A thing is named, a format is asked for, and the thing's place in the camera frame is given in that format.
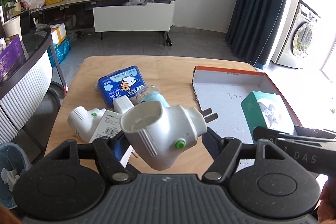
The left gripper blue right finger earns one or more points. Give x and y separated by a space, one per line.
213 143

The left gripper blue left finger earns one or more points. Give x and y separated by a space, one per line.
115 145

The white power adapter box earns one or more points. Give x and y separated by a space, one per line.
109 126

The white usb charger cube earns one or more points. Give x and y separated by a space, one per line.
122 104

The white plug socket green button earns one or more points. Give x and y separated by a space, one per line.
160 134

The light blue toothpick jar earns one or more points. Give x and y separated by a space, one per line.
149 93

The blue plastic case cartoon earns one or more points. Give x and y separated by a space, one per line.
125 82

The person's right hand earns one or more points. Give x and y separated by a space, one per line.
326 211

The person's left hand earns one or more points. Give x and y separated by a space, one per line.
7 217

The orange white cardboard box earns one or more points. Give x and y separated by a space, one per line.
223 90

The teal white small carton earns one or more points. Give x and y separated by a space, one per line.
266 110

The silver washing machine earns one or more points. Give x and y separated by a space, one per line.
296 40

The blue trash bin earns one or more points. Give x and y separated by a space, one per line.
14 163

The blue plastic bag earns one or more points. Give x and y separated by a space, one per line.
61 51

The curved white ribbed counter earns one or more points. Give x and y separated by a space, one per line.
24 91

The black roll on floor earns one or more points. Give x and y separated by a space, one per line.
169 43

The white yellow cardboard box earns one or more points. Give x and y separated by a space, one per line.
58 33

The white black tv cabinet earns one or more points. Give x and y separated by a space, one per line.
110 16

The purple box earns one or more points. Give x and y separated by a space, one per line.
12 58

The white paper cup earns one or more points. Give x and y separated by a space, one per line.
13 27

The dark blue curtain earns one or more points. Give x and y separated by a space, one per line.
253 28

